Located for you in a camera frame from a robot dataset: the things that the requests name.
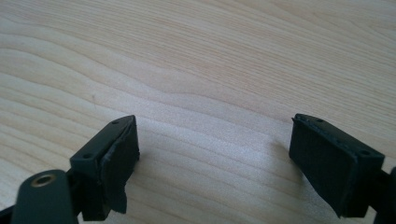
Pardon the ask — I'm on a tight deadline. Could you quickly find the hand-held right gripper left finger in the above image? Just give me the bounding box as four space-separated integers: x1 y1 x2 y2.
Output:
68 115 140 222

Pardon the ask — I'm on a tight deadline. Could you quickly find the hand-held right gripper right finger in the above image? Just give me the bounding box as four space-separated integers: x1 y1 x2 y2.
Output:
289 113 386 218

